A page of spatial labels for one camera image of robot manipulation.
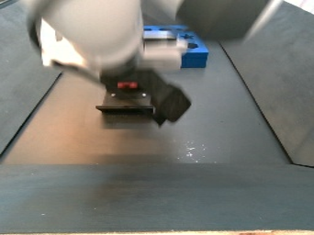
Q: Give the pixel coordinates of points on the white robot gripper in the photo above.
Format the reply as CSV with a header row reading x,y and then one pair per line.
x,y
105,48

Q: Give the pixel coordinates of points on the red three prong object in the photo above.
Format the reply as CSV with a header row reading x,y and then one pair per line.
x,y
127,85

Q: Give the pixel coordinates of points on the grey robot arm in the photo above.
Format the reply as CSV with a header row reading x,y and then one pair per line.
x,y
215,19

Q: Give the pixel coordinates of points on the black curved fixture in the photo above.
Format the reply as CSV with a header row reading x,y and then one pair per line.
x,y
125,101

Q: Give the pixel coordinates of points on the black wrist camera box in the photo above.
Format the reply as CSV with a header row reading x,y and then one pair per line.
x,y
167,97

